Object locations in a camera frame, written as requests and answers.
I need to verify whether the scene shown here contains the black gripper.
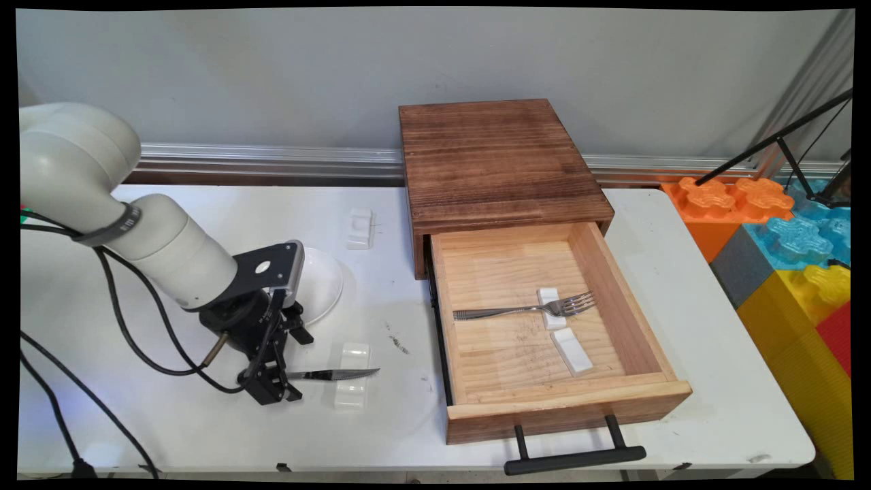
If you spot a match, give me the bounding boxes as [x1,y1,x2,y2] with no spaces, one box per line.
[199,289,315,406]

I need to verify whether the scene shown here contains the steel serrated table knife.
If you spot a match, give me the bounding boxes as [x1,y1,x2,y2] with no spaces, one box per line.
[286,368,380,382]

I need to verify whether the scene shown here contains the white ceramic cutlery rest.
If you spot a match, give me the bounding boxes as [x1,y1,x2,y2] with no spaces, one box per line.
[347,208,376,250]
[537,287,570,331]
[332,342,370,409]
[550,328,593,376]

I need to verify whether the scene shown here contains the white round ceramic plate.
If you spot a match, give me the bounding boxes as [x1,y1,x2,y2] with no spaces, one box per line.
[293,246,344,326]

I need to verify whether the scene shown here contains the light wooden drawer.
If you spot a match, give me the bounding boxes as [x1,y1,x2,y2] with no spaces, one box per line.
[429,221,693,446]

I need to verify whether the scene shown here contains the dark brown wooden cabinet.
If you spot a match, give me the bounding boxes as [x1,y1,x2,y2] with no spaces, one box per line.
[399,99,615,280]

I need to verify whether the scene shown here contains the steel fork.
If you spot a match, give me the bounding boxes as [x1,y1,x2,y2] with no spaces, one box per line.
[453,291,597,321]

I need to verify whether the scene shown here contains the orange giant building block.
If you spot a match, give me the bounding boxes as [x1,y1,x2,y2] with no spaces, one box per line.
[661,176,795,263]

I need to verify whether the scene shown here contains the grey giant building block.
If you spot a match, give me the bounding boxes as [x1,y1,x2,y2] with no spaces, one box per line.
[710,225,776,310]

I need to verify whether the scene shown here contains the yellow giant building block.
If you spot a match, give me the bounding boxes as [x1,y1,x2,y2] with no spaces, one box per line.
[737,264,855,478]

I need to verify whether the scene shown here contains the blue giant building block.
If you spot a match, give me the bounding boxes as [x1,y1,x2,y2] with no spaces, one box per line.
[742,178,853,270]

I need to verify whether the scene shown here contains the black tripod legs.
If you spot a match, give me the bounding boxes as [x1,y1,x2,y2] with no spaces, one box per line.
[694,88,853,208]

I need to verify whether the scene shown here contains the red giant building block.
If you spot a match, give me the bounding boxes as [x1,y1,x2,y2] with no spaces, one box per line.
[817,303,853,376]

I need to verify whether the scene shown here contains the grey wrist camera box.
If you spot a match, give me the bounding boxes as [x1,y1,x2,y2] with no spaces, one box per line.
[276,240,306,308]

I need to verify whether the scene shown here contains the black wrist camera mount plate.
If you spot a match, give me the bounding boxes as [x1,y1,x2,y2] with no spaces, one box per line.
[233,242,295,308]

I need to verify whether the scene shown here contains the black cable with silver connector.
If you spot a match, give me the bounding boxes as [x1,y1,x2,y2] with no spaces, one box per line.
[19,211,246,480]

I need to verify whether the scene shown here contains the aluminium rail along wall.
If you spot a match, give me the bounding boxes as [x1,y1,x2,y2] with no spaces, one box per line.
[133,141,844,179]

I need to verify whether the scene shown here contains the grey velcro strap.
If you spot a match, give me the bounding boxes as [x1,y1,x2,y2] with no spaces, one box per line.
[71,203,144,248]

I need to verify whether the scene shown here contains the black cable with black plug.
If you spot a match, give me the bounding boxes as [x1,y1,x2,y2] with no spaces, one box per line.
[19,211,227,480]

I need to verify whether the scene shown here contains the black drawer handle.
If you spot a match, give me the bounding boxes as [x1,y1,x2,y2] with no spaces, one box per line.
[504,414,647,476]

